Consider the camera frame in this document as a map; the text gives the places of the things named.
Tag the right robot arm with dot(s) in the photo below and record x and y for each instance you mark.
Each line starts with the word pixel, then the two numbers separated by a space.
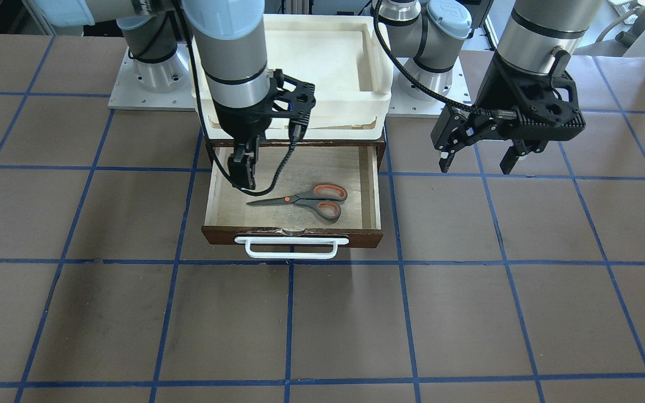
pixel 227 48

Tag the wooden drawer with white handle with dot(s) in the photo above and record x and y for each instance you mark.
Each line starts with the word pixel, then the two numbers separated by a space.
pixel 229 221

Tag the white plastic tray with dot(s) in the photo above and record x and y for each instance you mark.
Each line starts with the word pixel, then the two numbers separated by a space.
pixel 342 57

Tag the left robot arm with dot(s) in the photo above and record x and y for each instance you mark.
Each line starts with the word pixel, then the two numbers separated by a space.
pixel 424 40

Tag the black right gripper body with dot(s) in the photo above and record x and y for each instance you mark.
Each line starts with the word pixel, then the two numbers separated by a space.
pixel 239 124

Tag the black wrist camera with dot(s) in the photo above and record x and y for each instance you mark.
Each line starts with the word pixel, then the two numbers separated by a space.
pixel 301 103

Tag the grey orange handled scissors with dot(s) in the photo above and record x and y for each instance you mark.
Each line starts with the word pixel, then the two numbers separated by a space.
pixel 323 199

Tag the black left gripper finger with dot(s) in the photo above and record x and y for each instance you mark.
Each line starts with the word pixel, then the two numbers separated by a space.
pixel 518 150
pixel 459 159

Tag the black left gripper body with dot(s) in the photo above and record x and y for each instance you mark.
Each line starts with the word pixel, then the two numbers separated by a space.
pixel 492 88

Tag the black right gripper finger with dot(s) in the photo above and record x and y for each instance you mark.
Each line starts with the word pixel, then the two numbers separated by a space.
pixel 237 166
pixel 249 156

